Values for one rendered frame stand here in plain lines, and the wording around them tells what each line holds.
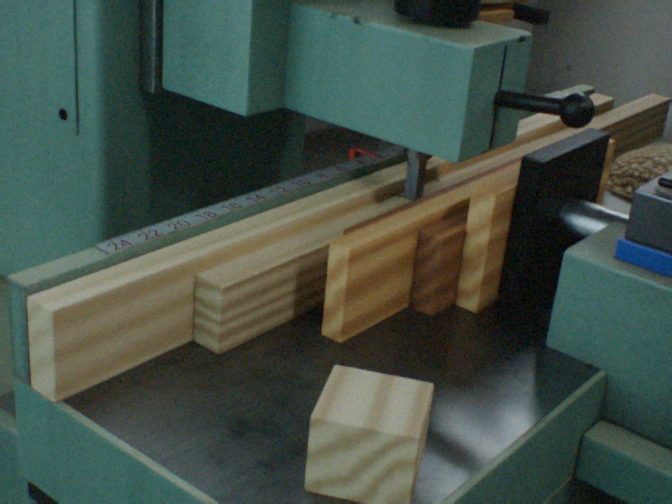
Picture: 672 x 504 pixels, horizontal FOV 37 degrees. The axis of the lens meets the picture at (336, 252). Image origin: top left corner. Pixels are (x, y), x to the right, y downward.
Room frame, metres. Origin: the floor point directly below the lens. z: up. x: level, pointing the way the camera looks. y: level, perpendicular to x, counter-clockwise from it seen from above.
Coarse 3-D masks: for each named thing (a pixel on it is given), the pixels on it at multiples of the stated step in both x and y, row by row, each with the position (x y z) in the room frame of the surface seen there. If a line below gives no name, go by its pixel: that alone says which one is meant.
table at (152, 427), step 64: (320, 320) 0.50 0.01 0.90; (384, 320) 0.50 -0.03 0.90; (448, 320) 0.51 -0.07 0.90; (512, 320) 0.52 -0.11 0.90; (128, 384) 0.41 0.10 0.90; (192, 384) 0.42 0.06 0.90; (256, 384) 0.42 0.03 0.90; (320, 384) 0.43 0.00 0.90; (448, 384) 0.44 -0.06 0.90; (512, 384) 0.45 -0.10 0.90; (576, 384) 0.45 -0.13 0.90; (64, 448) 0.39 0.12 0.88; (128, 448) 0.36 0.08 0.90; (192, 448) 0.37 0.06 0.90; (256, 448) 0.37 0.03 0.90; (448, 448) 0.38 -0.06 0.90; (512, 448) 0.39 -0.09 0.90; (576, 448) 0.45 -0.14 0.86; (640, 448) 0.44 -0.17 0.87
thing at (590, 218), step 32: (544, 160) 0.54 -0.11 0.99; (576, 160) 0.57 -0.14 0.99; (544, 192) 0.54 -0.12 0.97; (576, 192) 0.57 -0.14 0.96; (512, 224) 0.54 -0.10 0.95; (544, 224) 0.54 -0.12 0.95; (576, 224) 0.55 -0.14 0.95; (608, 224) 0.54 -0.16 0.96; (512, 256) 0.54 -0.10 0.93; (544, 256) 0.55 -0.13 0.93; (512, 288) 0.53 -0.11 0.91
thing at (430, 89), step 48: (336, 0) 0.64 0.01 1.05; (384, 0) 0.66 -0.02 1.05; (288, 48) 0.62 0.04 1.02; (336, 48) 0.60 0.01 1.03; (384, 48) 0.58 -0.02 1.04; (432, 48) 0.56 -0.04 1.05; (480, 48) 0.55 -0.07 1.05; (528, 48) 0.59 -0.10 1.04; (288, 96) 0.62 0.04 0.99; (336, 96) 0.60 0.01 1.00; (384, 96) 0.58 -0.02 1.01; (432, 96) 0.56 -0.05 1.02; (480, 96) 0.55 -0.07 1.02; (432, 144) 0.55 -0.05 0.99; (480, 144) 0.56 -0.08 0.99
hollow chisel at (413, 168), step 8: (408, 160) 0.60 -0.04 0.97; (416, 160) 0.60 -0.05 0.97; (424, 160) 0.60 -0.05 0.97; (408, 168) 0.60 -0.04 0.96; (416, 168) 0.60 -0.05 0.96; (424, 168) 0.60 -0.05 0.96; (408, 176) 0.60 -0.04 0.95; (416, 176) 0.60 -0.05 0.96; (424, 176) 0.60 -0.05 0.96; (408, 184) 0.60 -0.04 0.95; (416, 184) 0.60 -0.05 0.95; (408, 192) 0.60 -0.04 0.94; (416, 192) 0.60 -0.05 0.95
